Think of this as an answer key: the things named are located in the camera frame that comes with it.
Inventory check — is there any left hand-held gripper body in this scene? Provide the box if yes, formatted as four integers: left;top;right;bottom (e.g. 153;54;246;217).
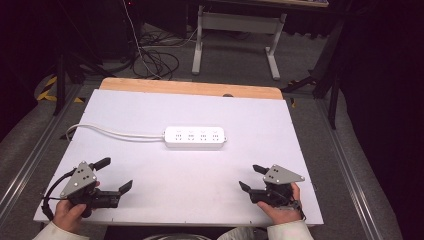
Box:
59;161;121;218

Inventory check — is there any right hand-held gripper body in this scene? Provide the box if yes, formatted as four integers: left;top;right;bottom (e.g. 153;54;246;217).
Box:
249;164;305;208

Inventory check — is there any person's left hand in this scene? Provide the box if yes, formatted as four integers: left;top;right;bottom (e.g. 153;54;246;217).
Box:
52;181;101;234

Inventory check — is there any person's right hand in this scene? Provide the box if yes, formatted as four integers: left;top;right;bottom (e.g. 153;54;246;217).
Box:
257;182;303;225

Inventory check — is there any person's white clothing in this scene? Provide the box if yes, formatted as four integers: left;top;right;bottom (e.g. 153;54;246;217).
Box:
216;227;268;240

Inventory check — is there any white power strip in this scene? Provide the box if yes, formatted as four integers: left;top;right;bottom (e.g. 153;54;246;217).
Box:
163;125;228;150

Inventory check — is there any yellow black hazard tape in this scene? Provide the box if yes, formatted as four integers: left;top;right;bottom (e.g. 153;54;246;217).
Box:
35;75;85;104

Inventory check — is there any black metal stand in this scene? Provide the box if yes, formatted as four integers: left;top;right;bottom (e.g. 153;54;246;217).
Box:
280;18;346;130
53;0;116;117

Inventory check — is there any white power strip cable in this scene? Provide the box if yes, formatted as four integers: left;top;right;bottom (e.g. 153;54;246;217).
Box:
65;123;166;143

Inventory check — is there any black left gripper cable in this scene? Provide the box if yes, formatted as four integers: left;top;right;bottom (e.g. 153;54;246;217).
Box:
41;168;78;222

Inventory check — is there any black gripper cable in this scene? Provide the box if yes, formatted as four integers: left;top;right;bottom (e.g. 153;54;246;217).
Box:
289;199;307;222
41;168;78;222

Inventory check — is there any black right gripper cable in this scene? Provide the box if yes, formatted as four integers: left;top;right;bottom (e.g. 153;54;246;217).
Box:
289;199;307;222

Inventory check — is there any aluminium floor rail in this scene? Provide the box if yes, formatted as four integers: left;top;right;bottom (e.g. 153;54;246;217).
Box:
0;84;85;216
315;99;385;240

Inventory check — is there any black floor cable bundle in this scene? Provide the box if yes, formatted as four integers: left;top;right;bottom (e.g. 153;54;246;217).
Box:
132;31;181;80

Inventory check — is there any thin white floor cable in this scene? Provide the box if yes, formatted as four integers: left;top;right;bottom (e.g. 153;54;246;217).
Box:
121;0;198;80

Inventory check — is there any white metal desk frame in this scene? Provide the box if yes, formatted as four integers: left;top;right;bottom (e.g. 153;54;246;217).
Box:
191;4;288;81

